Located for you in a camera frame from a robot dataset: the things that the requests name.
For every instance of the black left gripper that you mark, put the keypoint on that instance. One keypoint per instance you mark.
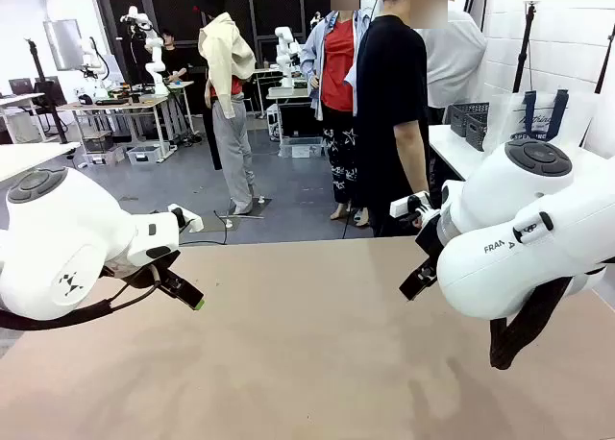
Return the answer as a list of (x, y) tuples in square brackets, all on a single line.
[(151, 274)]

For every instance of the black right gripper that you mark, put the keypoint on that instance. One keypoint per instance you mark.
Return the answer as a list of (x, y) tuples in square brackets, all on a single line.
[(431, 245)]

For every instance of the grey plastic lattice basket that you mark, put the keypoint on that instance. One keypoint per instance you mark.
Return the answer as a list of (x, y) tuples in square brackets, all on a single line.
[(475, 132), (460, 118)]

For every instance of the person's right forearm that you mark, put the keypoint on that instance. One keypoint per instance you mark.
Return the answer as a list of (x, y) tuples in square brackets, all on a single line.
[(408, 156)]

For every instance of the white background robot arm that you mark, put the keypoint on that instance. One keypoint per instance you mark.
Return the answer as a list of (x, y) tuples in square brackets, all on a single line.
[(283, 51), (156, 60), (93, 60)]

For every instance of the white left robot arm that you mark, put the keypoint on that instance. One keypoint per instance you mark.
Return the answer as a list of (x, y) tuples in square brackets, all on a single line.
[(57, 228)]

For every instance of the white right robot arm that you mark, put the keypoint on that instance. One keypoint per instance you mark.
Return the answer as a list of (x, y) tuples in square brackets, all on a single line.
[(528, 195)]

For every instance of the metal floor plate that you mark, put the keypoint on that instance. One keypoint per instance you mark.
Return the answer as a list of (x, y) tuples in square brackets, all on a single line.
[(262, 204), (206, 225)]

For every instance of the white side table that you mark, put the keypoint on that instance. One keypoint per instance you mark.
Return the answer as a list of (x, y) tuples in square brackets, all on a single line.
[(447, 147)]

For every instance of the clear plastic storage box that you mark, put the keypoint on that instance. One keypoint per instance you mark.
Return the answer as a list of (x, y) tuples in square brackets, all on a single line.
[(105, 157), (302, 148), (144, 155)]

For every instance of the person in black T-shirt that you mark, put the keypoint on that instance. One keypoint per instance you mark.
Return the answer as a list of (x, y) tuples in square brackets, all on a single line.
[(379, 99)]

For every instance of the wooden top desk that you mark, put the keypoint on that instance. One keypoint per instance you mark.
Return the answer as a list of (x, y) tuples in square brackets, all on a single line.
[(120, 103)]

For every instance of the white background desk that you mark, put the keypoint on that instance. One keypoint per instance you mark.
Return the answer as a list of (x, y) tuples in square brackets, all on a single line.
[(19, 98), (288, 93)]

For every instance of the person in white shirt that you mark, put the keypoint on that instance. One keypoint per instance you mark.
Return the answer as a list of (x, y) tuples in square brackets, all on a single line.
[(456, 56)]

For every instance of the seated person in black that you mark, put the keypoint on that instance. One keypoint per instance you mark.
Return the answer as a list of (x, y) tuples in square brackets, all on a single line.
[(173, 60)]

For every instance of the black tripod stand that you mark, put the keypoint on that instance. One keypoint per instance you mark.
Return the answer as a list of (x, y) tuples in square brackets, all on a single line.
[(523, 51), (43, 89), (606, 60)]

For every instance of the dark laptop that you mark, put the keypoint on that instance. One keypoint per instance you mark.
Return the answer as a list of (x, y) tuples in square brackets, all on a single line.
[(21, 87)]

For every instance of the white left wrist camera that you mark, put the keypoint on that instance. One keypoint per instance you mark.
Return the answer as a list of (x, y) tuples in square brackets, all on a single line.
[(192, 224)]

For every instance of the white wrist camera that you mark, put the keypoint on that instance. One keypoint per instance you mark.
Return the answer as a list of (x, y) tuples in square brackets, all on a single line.
[(192, 224), (403, 207)]

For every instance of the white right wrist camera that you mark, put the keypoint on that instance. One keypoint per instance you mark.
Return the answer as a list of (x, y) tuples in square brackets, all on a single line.
[(403, 207)]

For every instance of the grey wall panel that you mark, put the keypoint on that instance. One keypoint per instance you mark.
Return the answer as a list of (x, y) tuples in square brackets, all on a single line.
[(62, 43)]

